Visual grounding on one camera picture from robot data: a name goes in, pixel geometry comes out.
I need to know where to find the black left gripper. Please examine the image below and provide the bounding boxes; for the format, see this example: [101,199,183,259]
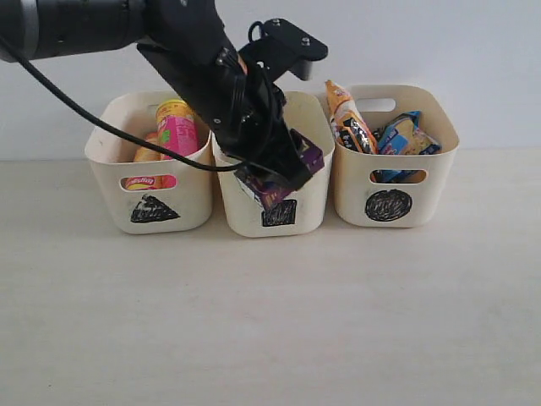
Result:
[137,25,312,197]

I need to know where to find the purple juice carton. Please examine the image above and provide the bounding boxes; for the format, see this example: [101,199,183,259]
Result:
[234,129,325,211]

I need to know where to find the orange noodle packet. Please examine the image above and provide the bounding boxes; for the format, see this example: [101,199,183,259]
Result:
[325,80,378,155]

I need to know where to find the pink chip can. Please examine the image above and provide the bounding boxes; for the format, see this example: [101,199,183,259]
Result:
[156,99,199,156]

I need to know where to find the blue noodle packet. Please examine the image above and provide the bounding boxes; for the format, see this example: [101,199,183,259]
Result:
[370,110,442,184]

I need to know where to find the yellow chip can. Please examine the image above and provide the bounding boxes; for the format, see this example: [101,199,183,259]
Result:
[122,146,161,191]

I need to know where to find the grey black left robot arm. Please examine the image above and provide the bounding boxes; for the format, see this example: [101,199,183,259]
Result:
[1,1,328,190]

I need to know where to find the cream bin with square mark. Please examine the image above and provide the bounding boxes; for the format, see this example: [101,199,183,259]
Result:
[218,91,335,238]

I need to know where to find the cream bin with circle mark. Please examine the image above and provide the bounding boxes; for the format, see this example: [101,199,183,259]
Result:
[332,85,460,228]

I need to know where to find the cream bin with triangle mark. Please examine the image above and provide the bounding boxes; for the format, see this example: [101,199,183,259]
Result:
[85,91,213,234]

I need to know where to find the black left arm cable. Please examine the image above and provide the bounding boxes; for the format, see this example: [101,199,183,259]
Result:
[0,36,254,173]

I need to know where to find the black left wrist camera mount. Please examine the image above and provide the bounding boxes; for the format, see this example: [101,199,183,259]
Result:
[240,18,329,81]

